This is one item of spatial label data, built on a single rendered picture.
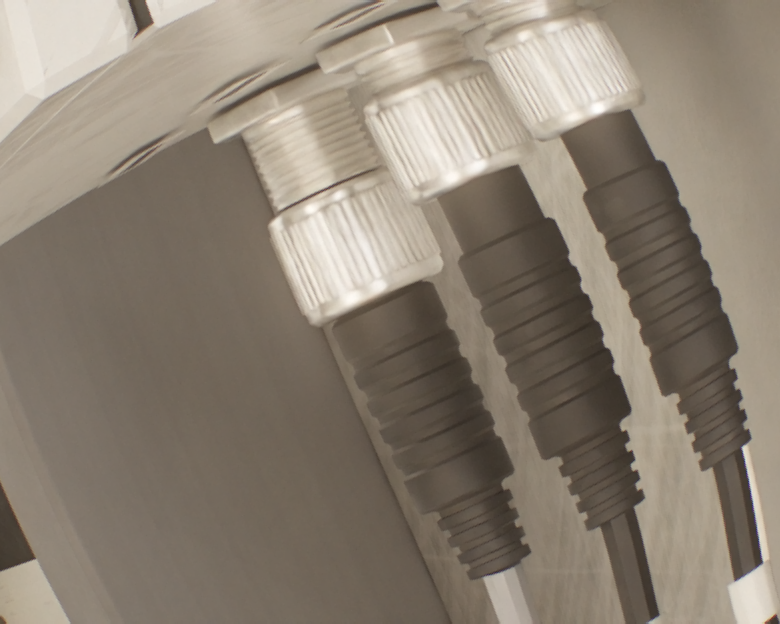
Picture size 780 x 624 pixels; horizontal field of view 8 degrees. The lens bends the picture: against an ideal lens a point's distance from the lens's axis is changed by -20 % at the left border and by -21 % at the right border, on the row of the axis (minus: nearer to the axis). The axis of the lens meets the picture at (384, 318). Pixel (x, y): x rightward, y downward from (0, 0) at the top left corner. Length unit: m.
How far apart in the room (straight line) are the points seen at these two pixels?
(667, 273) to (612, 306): 0.10
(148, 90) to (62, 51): 0.08
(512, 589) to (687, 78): 0.06
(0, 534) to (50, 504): 0.87
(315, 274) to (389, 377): 0.01
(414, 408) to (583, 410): 0.04
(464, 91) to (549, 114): 0.03
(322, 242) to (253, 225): 0.11
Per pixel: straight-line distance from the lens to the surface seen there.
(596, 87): 0.59
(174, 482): 0.75
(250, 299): 0.76
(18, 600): 1.61
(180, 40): 0.52
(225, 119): 0.65
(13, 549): 1.62
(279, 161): 0.66
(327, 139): 0.65
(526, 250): 0.62
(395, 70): 0.62
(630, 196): 0.59
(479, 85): 0.62
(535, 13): 0.59
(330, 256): 0.65
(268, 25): 0.56
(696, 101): 0.64
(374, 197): 0.65
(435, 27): 0.62
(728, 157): 0.64
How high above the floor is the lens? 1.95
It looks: 42 degrees down
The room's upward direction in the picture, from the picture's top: 3 degrees counter-clockwise
